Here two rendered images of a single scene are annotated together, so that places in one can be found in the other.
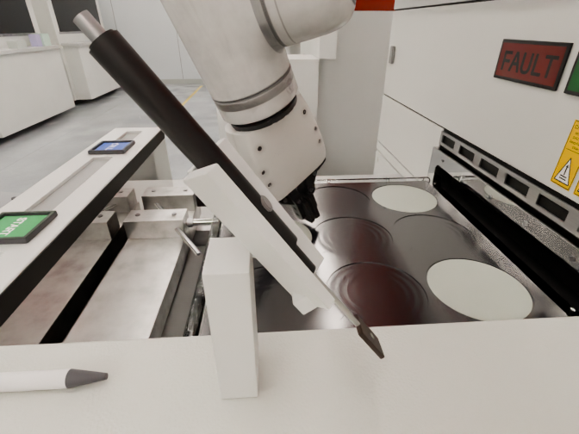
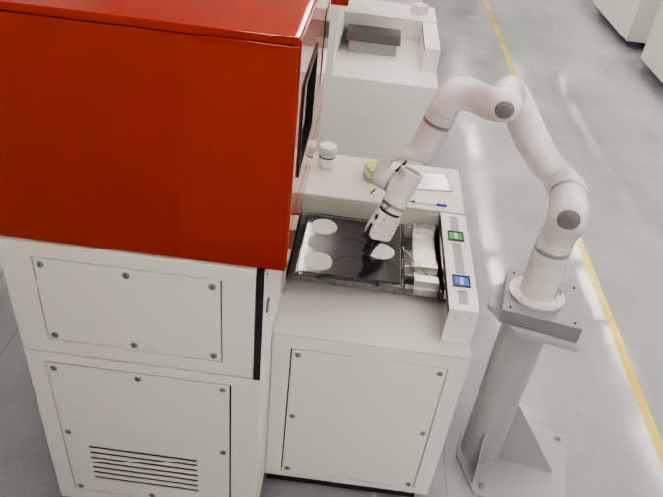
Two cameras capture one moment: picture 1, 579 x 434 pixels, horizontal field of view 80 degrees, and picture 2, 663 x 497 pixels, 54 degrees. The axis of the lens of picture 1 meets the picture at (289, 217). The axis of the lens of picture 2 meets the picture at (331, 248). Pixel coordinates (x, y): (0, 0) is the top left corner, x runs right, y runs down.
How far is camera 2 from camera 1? 250 cm
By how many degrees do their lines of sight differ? 115
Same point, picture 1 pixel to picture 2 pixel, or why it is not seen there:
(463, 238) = (312, 239)
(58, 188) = (462, 255)
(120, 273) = (430, 255)
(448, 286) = (331, 227)
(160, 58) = not seen: outside the picture
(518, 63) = not seen: hidden behind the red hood
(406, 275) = (341, 232)
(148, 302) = (416, 246)
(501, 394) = (353, 192)
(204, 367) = not seen: hidden behind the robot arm
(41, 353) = (422, 207)
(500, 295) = (320, 223)
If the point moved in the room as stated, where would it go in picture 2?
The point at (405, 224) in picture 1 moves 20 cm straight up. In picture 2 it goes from (328, 248) to (333, 200)
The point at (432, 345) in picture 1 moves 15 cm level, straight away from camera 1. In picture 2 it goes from (359, 197) to (333, 212)
